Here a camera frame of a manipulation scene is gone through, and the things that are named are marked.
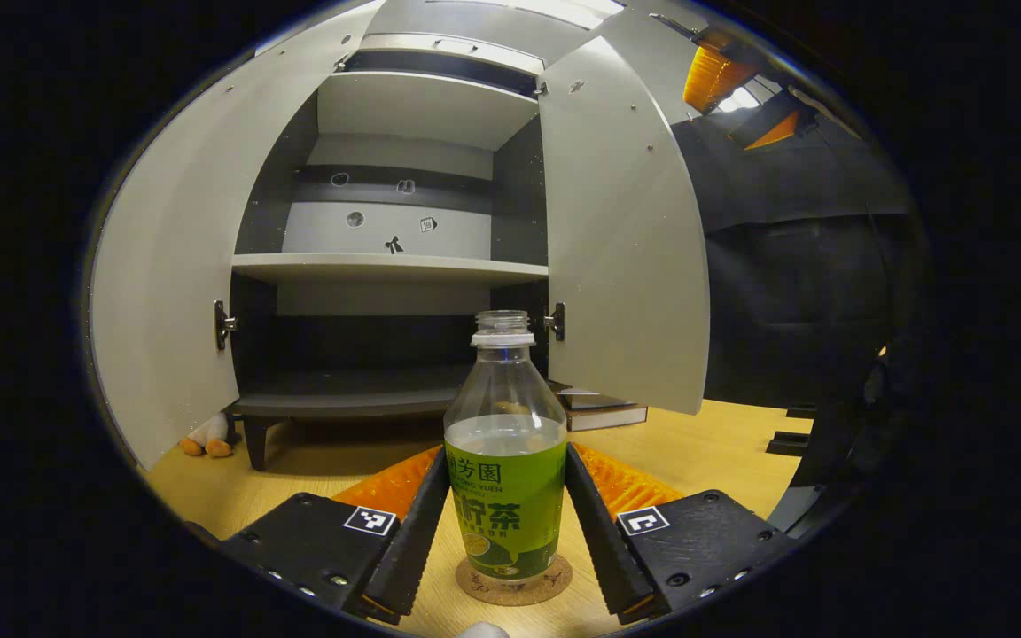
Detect white cabinet door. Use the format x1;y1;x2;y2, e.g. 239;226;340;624
537;35;711;416
90;0;387;471

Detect plush penguin toy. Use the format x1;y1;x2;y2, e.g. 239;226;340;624
178;412;235;459

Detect white cabinet shelf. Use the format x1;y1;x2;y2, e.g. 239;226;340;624
231;253;550;288

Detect white and grey cabinet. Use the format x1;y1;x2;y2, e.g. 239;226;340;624
227;31;566;472

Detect round cork coaster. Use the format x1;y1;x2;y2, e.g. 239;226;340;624
455;553;574;607

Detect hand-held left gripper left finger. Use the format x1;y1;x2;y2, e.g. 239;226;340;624
183;443;451;626

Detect black backdrop cloth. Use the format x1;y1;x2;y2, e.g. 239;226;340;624
670;111;919;419

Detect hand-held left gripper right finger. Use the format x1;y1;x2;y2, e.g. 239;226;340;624
564;441;802;626

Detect green label clear bottle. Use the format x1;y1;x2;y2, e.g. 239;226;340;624
443;310;568;583

